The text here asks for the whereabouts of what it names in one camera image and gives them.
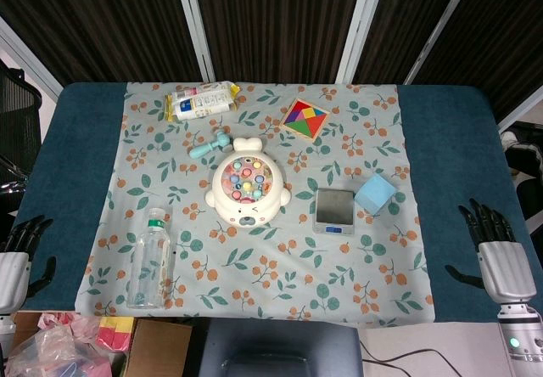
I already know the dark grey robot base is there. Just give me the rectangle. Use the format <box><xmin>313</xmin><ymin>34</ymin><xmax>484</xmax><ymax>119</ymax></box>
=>
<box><xmin>185</xmin><ymin>318</ymin><xmax>364</xmax><ymax>377</ymax></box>

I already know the teal toy hammer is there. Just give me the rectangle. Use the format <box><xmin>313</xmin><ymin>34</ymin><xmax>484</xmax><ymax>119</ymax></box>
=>
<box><xmin>188</xmin><ymin>130</ymin><xmax>231</xmax><ymax>160</ymax></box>

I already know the white whale fishing toy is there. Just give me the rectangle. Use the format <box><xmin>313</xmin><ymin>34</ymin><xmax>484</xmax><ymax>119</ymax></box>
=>
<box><xmin>204</xmin><ymin>137</ymin><xmax>292</xmax><ymax>228</ymax></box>

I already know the black cable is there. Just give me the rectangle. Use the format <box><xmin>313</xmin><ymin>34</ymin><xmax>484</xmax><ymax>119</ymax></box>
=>
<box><xmin>359</xmin><ymin>339</ymin><xmax>502</xmax><ymax>377</ymax></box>

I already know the small digital scale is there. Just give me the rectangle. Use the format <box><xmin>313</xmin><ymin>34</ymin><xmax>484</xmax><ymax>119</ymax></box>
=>
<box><xmin>313</xmin><ymin>188</ymin><xmax>355</xmax><ymax>237</ymax></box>

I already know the dark folding screen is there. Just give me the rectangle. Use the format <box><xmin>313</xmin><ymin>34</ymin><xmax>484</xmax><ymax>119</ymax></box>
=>
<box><xmin>0</xmin><ymin>0</ymin><xmax>543</xmax><ymax>134</ymax></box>

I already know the black and white shoe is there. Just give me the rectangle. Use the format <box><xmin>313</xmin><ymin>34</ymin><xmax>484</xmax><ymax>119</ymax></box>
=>
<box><xmin>500</xmin><ymin>124</ymin><xmax>543</xmax><ymax>183</ymax></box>

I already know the snack packet bundle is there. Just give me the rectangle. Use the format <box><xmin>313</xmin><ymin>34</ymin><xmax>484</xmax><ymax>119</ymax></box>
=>
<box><xmin>163</xmin><ymin>81</ymin><xmax>241</xmax><ymax>123</ymax></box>

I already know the black mesh office chair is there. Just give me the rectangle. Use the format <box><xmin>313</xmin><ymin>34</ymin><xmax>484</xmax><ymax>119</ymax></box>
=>
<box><xmin>0</xmin><ymin>60</ymin><xmax>44</xmax><ymax>221</ymax></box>

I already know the cardboard box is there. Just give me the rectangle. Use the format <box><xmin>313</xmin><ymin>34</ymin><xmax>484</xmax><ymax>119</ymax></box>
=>
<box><xmin>0</xmin><ymin>311</ymin><xmax>194</xmax><ymax>377</ymax></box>

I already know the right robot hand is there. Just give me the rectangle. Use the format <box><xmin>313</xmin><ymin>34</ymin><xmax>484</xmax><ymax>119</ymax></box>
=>
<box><xmin>445</xmin><ymin>198</ymin><xmax>538</xmax><ymax>303</ymax></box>

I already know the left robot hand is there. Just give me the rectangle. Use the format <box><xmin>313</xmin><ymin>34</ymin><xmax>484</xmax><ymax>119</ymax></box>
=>
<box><xmin>0</xmin><ymin>215</ymin><xmax>58</xmax><ymax>312</ymax></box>

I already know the light blue cube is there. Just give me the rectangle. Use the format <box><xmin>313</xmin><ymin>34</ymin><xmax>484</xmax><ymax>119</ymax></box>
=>
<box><xmin>353</xmin><ymin>173</ymin><xmax>398</xmax><ymax>216</ymax></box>

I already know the floral tablecloth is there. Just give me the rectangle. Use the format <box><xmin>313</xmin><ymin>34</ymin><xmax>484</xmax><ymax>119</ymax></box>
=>
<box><xmin>74</xmin><ymin>81</ymin><xmax>436</xmax><ymax>324</ymax></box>

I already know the clear plastic bottle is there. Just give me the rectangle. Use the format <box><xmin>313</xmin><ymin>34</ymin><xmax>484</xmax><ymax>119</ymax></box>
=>
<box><xmin>126</xmin><ymin>207</ymin><xmax>172</xmax><ymax>310</ymax></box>

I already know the colourful tangram puzzle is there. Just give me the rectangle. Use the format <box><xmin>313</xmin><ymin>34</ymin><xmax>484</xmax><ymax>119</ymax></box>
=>
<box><xmin>278</xmin><ymin>98</ymin><xmax>331</xmax><ymax>141</ymax></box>

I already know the red yellow packet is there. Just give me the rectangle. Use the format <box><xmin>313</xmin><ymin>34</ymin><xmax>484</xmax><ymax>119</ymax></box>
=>
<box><xmin>95</xmin><ymin>315</ymin><xmax>136</xmax><ymax>352</ymax></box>

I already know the clear plastic bag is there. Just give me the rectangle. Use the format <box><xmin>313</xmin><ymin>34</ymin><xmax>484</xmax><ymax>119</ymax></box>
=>
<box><xmin>3</xmin><ymin>312</ymin><xmax>112</xmax><ymax>377</ymax></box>

